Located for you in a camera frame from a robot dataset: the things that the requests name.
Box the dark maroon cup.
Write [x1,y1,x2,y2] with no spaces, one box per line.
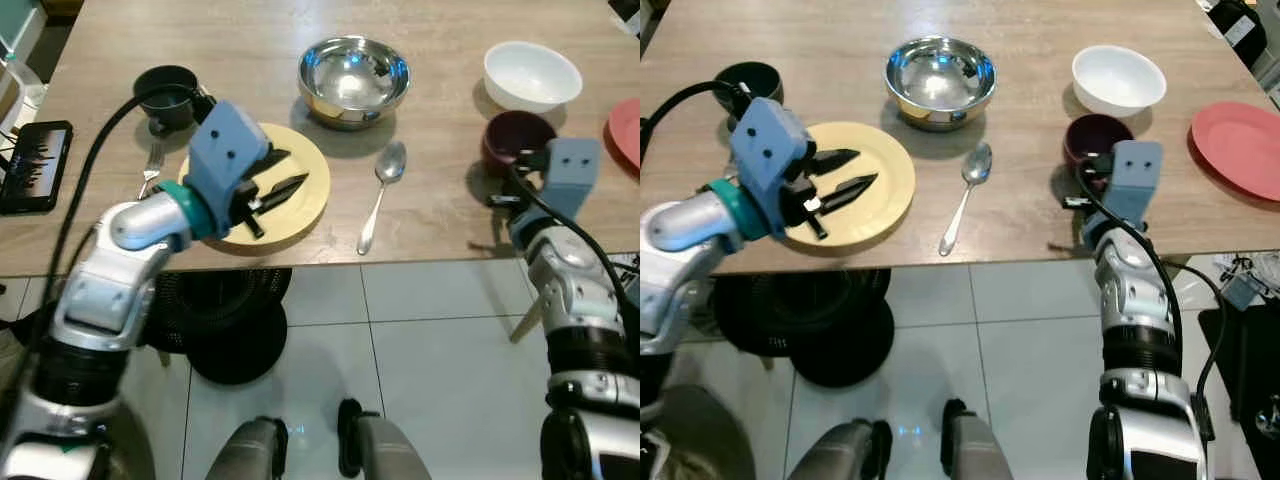
[482,110,558,176]
[1063,113,1136,176]

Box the yellow plate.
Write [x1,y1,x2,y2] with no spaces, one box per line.
[195,122,331,247]
[780,122,916,249]

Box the white bowl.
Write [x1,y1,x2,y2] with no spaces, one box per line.
[484,41,584,113]
[1072,45,1167,118]

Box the silver metal fork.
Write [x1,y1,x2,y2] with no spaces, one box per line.
[137,140,167,201]

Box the red plate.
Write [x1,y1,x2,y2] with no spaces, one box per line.
[1189,101,1280,201]
[607,97,641,171]

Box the silver metal spoon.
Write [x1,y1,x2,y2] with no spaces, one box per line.
[938,141,994,257]
[357,140,408,256]

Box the black cup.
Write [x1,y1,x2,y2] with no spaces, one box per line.
[133,65,201,133]
[713,61,784,121]

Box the stainless steel bowl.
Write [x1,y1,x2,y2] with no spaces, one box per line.
[885,36,997,132]
[298,36,412,131]

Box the black round stool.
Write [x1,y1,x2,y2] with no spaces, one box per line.
[712,268,896,389]
[150,268,293,387]

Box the light wooden table leg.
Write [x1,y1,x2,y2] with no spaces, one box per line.
[510,295,546,346]

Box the grey power adapter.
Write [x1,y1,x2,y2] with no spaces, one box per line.
[1225,272,1269,311]

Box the black bag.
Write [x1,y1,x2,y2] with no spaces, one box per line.
[1200,0,1271,71]

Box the black smartphone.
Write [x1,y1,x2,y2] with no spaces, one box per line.
[0,120,74,216]

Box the grey robot left leg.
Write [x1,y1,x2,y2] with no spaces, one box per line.
[785,418,893,480]
[205,417,291,480]

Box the grey robot leg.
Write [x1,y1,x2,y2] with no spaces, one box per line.
[785,418,893,480]
[337,398,436,480]
[205,417,291,480]
[940,398,1016,480]

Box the grey robot right leg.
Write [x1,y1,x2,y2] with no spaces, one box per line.
[940,398,1016,480]
[337,398,436,480]

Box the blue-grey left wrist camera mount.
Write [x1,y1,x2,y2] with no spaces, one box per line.
[729,97,813,206]
[185,100,271,209]

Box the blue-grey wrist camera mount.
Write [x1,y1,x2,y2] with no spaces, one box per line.
[540,137,602,223]
[185,100,271,209]
[1105,140,1165,225]
[729,97,813,206]

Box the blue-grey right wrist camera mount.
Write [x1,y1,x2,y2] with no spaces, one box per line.
[1105,140,1165,225]
[540,137,602,223]

